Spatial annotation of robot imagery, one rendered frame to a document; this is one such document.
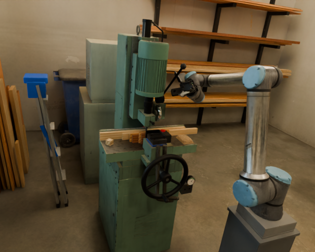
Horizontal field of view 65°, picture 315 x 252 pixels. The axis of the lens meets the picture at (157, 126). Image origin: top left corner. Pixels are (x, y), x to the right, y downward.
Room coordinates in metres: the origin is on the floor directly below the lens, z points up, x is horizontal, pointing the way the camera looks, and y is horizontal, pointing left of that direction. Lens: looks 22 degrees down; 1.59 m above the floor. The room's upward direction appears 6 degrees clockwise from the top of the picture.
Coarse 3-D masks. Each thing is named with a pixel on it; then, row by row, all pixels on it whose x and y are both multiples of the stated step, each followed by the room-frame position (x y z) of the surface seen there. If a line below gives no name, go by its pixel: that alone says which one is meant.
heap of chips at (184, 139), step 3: (177, 135) 1.55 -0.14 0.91; (180, 135) 1.53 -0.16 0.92; (183, 135) 1.52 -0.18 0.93; (186, 135) 1.53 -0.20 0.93; (177, 138) 1.52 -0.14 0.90; (180, 138) 1.50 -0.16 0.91; (183, 138) 1.49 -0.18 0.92; (186, 138) 1.49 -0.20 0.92; (189, 138) 1.50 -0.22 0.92; (180, 141) 1.48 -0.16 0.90; (183, 141) 1.47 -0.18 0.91; (186, 141) 1.46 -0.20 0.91; (189, 141) 1.47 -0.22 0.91; (192, 141) 1.49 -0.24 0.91
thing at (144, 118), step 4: (140, 112) 1.50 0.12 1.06; (140, 116) 1.50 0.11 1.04; (144, 116) 1.44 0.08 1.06; (148, 116) 1.44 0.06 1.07; (152, 116) 1.45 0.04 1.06; (140, 120) 1.49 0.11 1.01; (144, 120) 1.43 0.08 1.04; (148, 120) 1.44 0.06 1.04; (152, 120) 1.45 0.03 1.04; (144, 124) 1.43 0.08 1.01; (148, 124) 1.44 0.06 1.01
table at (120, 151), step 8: (104, 144) 1.32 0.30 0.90; (112, 144) 1.33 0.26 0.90; (120, 144) 1.35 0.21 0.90; (128, 144) 1.36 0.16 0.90; (136, 144) 1.37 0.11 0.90; (176, 144) 1.43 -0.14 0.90; (184, 144) 1.44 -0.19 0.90; (192, 144) 1.46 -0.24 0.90; (104, 152) 1.24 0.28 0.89; (112, 152) 1.24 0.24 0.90; (120, 152) 1.25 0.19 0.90; (128, 152) 1.27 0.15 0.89; (136, 152) 1.29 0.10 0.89; (176, 152) 1.41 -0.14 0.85; (184, 152) 1.43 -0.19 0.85; (112, 160) 1.23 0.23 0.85; (120, 160) 1.25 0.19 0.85; (144, 160) 1.25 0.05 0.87
